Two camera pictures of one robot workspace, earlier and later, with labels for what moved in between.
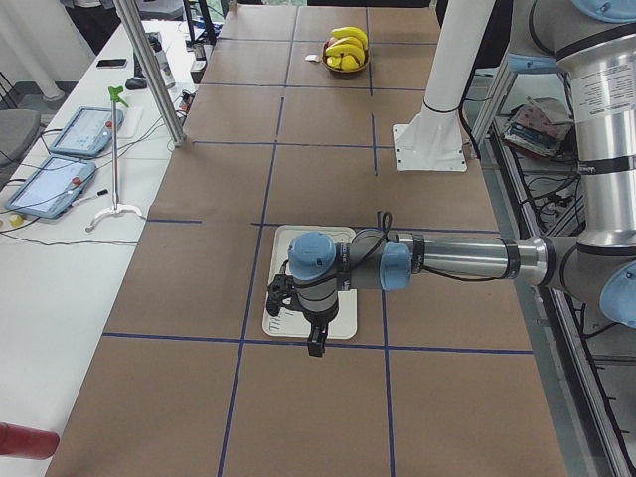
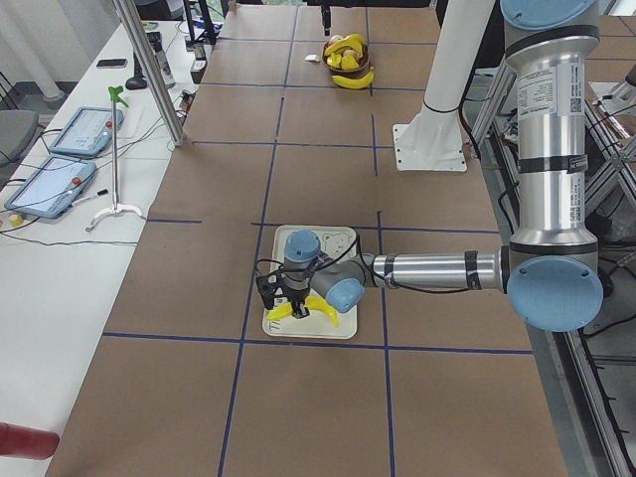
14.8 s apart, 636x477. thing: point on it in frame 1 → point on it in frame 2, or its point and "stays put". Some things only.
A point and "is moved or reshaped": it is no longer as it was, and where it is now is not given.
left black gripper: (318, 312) → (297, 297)
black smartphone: (111, 63) stays put
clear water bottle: (162, 59) stays put
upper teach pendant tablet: (87, 132) stays put
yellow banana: (343, 49) is moved or reshaped
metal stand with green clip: (114, 92) stays put
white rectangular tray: (291, 323) stays put
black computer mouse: (134, 83) stays put
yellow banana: (346, 31) → (355, 82)
